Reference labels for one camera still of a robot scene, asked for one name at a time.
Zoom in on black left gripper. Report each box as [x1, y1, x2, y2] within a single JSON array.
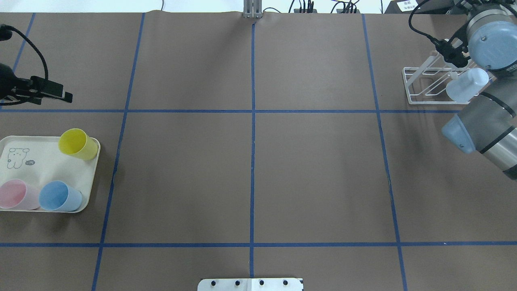
[[0, 64, 73, 105]]

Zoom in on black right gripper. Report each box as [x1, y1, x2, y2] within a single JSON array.
[[435, 27, 470, 68]]

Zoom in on light blue plastic cup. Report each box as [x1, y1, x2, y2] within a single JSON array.
[[446, 67, 490, 104]]

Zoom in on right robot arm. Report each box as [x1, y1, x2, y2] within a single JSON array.
[[433, 0, 517, 180]]

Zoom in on yellow plastic cup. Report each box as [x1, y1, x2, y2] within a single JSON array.
[[58, 128, 99, 160]]

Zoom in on pink plastic cup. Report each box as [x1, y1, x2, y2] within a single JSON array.
[[0, 179, 40, 211]]

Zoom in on blue cup near base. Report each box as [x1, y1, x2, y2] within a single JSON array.
[[38, 181, 83, 212]]

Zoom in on cream plastic tray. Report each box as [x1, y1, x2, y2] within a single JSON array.
[[0, 136, 101, 213]]

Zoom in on black box with label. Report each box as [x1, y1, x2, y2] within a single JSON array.
[[383, 0, 455, 15]]

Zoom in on black braided right cable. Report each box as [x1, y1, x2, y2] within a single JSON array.
[[408, 0, 443, 45]]

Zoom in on white wire cup rack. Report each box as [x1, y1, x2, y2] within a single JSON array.
[[402, 51, 479, 105]]

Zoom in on aluminium frame post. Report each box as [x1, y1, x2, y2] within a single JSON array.
[[242, 0, 263, 19]]

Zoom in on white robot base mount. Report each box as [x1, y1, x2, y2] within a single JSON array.
[[197, 278, 304, 291]]

